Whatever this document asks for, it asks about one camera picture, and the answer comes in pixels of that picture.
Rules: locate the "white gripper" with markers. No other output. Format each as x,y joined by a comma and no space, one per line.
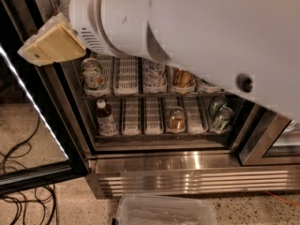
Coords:
81,16

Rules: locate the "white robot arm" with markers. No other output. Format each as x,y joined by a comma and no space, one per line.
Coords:
248,47

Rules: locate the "white shelf tray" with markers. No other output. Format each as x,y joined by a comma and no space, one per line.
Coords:
125,76

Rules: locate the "small brown tea bottle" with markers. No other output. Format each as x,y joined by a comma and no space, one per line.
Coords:
106,122

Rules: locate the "open glass fridge door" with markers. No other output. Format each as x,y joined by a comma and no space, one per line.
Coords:
41,140

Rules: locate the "brown tea bottle white cap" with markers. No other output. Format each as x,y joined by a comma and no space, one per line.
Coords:
154,77

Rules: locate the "stainless steel fridge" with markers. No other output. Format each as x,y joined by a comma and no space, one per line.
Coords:
260,150

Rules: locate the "gold can bottom shelf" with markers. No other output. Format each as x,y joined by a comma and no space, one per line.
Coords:
177,120

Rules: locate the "green can bottom shelf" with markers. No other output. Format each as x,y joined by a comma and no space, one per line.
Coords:
222,119

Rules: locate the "white green soda can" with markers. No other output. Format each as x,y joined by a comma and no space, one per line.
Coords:
94,82

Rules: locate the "gold soda can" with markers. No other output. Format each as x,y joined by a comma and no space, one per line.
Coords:
182,81

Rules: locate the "rear green can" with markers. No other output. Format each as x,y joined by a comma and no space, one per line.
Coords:
216,103

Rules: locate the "clear plastic bin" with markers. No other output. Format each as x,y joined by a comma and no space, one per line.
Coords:
164,210

